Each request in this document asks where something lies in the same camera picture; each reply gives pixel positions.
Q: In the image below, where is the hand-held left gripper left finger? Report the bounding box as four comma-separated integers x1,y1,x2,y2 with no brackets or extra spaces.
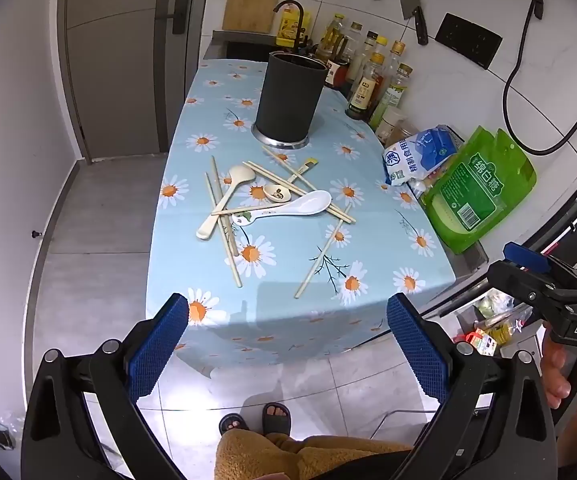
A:
20,291,190,480

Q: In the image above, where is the group of wooden chopsticks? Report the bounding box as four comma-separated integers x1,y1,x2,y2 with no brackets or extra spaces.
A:
204,146,358,300

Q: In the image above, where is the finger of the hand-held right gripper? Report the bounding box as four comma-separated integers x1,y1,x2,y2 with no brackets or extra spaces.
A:
501,241,577,295
486,258,577,322

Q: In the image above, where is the soy sauce bottle orange label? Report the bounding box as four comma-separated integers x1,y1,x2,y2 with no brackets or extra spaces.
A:
345,52,387,121

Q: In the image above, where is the person's brown clothing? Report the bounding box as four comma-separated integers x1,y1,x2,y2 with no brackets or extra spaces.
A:
214,430,414,480

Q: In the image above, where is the gold cap bottle red label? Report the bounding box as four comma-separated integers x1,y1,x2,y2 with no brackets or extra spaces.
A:
386,40,408,81

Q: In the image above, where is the thick black cable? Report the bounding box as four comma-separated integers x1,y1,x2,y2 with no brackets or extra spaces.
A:
503,0,577,155

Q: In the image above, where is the oil bottle with handle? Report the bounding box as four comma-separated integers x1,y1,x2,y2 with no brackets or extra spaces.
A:
319,14,349,61

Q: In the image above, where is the wooden cutting board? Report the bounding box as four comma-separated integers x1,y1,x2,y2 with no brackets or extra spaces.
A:
222,0,284,33

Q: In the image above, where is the black utensil holder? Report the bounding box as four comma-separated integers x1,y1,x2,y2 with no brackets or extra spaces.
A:
251,51,329,148

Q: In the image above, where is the daisy print tablecloth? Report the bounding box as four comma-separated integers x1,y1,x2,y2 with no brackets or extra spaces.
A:
146,59,457,368

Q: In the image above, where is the green sugar bag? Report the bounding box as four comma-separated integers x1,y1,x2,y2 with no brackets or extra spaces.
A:
421,126,538,255

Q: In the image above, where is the dark curved faucet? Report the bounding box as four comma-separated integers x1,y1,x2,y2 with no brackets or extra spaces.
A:
272,0,310,51

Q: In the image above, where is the dark slipper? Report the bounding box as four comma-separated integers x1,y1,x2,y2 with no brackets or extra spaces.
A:
261,402,293,436
218,413,250,436

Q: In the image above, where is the white ceramic spoon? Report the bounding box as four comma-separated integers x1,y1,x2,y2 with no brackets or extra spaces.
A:
232,190,333,226

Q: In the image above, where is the grey door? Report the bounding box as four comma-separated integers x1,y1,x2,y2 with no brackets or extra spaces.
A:
58,0,214,161

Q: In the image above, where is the dark kitchen sink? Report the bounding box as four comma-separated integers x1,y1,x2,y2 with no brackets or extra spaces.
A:
203,30,319,63

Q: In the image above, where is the small red carton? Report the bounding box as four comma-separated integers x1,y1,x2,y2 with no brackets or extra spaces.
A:
461,327,498,356

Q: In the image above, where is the white cap seasoning jar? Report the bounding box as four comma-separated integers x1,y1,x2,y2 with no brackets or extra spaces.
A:
375,106,407,146

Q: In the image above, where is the plastic bag of packets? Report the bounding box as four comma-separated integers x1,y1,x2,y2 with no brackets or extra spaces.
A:
473,295,537,346

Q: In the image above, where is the white blue salt bag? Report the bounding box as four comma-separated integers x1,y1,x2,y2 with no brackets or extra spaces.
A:
383,125,462,188

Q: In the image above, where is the dark sauce bottle red label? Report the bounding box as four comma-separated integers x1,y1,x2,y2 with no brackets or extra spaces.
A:
326,57,350,91

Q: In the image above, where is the small panda print spoon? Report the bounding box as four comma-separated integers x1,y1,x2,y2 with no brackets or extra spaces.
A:
262,184,293,205

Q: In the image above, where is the green label bottle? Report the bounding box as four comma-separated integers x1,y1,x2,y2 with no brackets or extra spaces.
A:
369,63,413,131

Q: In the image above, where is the clear bottle gold cap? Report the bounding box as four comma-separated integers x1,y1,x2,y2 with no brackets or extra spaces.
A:
346,21,365,86

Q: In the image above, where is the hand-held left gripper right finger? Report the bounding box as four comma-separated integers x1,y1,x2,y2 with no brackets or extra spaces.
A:
387,291,560,480

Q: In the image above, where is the cream plastic spoon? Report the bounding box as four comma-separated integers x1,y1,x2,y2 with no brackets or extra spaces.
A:
196,164,256,241

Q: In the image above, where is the black door lock handle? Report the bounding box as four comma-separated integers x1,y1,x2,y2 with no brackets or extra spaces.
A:
154,0,190,35

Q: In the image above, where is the yellow oil jug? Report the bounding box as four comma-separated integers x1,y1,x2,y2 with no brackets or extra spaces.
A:
276,2,314,46

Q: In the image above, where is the brown spice jar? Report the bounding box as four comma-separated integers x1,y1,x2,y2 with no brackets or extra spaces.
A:
386,125,422,153

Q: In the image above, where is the person's right hand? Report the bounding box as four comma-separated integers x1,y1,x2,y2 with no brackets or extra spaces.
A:
540,321,577,413

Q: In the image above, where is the thin metal wire frame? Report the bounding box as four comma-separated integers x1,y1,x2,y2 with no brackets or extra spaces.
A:
369,408,439,443

